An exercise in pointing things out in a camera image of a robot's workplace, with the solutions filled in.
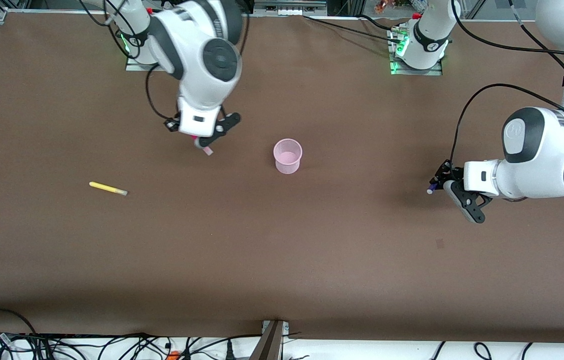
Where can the yellow highlighter marker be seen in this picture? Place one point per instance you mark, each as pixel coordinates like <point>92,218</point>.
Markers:
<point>106,188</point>

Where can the purple pen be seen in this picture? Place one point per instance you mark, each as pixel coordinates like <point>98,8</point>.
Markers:
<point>431,189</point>

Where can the grey power strip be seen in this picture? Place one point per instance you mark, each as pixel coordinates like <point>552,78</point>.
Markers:
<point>289,6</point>

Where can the metal table edge bracket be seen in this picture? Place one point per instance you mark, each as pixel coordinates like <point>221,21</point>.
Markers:
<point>270,340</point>

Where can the pink plastic pen holder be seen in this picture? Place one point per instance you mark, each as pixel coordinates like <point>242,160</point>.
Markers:
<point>288,157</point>

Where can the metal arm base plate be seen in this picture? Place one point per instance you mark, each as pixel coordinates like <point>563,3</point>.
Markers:
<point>414,71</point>

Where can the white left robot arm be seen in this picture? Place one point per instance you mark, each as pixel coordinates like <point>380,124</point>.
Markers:
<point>537,150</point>

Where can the pink highlighter marker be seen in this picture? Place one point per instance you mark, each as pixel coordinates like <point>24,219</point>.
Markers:
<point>208,150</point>

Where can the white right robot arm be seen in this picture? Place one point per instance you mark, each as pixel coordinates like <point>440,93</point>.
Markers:
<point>196,50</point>

